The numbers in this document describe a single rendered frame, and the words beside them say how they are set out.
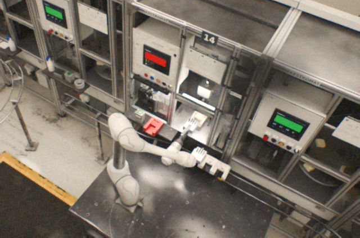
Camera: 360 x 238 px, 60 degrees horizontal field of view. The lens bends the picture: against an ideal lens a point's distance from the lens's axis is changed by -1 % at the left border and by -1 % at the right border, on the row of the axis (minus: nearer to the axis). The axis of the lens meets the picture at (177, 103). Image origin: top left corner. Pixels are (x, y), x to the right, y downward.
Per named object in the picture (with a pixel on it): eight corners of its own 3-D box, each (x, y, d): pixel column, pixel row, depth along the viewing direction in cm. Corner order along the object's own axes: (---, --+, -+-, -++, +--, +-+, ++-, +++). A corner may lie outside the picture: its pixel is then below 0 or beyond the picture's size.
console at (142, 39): (130, 73, 274) (130, 29, 240) (148, 57, 292) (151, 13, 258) (171, 94, 263) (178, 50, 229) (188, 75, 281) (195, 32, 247)
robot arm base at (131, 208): (136, 216, 259) (136, 213, 255) (114, 202, 265) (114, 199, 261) (148, 198, 271) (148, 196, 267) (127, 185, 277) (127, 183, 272)
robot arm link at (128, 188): (125, 209, 256) (125, 196, 240) (115, 191, 266) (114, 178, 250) (143, 199, 264) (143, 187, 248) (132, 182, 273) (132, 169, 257)
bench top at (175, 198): (69, 211, 260) (68, 209, 257) (140, 128, 326) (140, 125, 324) (233, 320, 220) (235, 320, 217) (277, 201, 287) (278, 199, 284)
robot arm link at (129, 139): (148, 144, 219) (139, 130, 226) (133, 139, 204) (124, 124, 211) (135, 156, 221) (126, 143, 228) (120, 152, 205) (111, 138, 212)
